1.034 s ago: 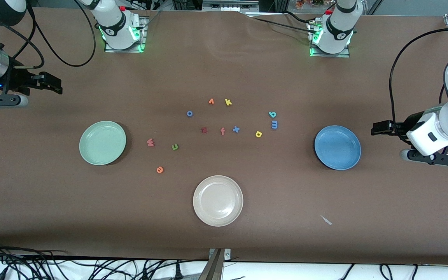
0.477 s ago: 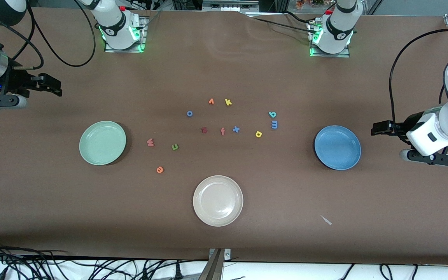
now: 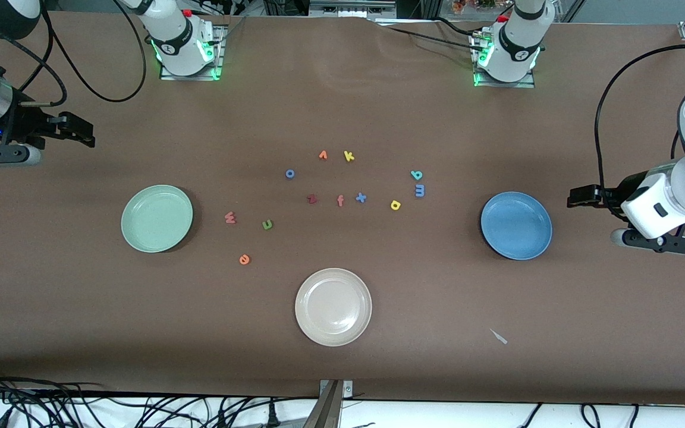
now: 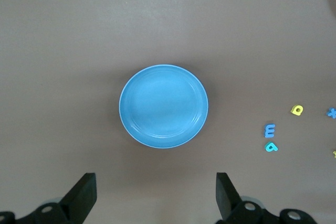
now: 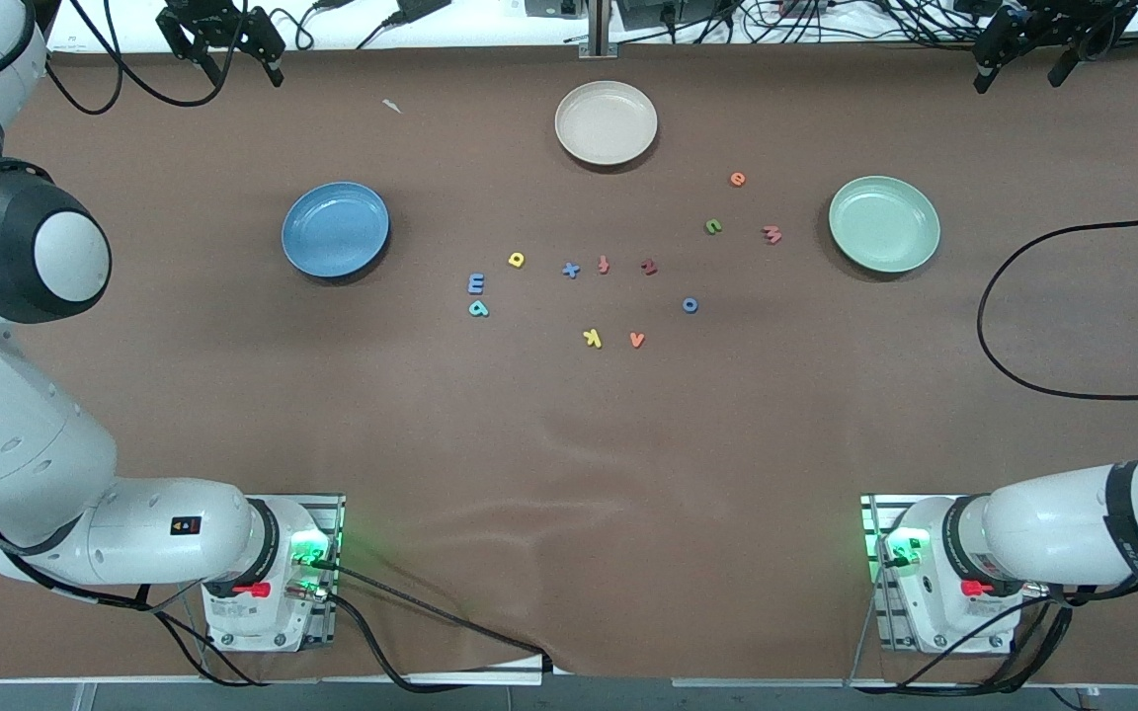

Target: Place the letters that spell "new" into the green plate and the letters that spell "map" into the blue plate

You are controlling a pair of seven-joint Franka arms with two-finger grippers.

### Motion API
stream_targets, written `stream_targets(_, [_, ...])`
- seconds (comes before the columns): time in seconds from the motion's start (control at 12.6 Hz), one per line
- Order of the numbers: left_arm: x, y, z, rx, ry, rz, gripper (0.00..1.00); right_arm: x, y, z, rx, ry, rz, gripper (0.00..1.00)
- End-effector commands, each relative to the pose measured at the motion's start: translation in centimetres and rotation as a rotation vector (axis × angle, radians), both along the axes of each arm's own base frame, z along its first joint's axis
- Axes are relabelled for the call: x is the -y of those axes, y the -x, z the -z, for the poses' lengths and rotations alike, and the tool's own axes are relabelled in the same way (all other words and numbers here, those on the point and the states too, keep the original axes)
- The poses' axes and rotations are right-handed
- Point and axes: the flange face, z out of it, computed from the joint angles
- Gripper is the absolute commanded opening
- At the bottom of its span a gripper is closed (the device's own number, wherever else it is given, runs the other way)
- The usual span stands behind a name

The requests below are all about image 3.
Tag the yellow foam letter k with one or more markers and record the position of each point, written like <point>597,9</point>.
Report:
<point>348,156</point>

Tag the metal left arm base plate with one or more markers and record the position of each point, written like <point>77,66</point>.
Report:
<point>527,84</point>

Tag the blue foam letter m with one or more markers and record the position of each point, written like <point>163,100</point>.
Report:
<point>419,191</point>

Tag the grey metal device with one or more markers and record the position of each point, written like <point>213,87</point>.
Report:
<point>351,7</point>

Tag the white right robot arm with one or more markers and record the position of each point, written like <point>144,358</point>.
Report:
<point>176,41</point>

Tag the dark red foam letter z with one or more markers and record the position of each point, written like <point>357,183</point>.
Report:
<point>312,199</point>

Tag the teal foam letter b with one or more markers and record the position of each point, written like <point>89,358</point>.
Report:
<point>417,175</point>

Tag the blue foam letter x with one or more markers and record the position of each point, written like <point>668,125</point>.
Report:
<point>361,198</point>

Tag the pink foam letter w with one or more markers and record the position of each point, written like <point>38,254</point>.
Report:
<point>230,218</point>

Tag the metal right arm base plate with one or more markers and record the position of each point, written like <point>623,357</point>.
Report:
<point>167,76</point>

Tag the yellow foam letter a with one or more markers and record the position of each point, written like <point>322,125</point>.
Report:
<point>395,205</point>

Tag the green foam letter u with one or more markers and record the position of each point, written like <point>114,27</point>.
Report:
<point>267,225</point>

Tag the orange foam letter a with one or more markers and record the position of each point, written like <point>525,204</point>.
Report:
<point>244,260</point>

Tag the colourful toy pile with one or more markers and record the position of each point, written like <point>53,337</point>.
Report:
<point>473,5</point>

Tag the green plate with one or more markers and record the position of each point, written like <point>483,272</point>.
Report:
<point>157,219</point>

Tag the white paper scrap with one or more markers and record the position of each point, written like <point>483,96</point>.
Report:
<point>499,336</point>

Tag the blue plate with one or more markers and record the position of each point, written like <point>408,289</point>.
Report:
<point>516,226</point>

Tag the beige plate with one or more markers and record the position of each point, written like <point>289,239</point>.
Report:
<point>333,307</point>

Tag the metal table bracket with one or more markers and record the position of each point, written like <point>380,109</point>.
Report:
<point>330,404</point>

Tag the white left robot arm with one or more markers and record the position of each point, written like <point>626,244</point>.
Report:
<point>518,47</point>

